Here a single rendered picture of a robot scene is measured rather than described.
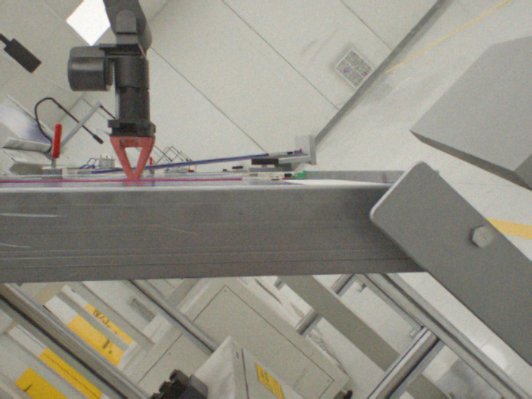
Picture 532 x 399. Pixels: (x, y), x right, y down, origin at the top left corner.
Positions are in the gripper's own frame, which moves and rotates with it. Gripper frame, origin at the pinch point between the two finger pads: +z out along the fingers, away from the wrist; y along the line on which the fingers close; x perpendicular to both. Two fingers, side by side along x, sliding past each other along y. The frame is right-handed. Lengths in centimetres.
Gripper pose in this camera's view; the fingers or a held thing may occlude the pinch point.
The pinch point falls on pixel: (134, 176)
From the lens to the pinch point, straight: 99.4
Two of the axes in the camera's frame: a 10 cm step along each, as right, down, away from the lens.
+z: 0.1, 10.0, 0.3
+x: 10.0, -0.1, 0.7
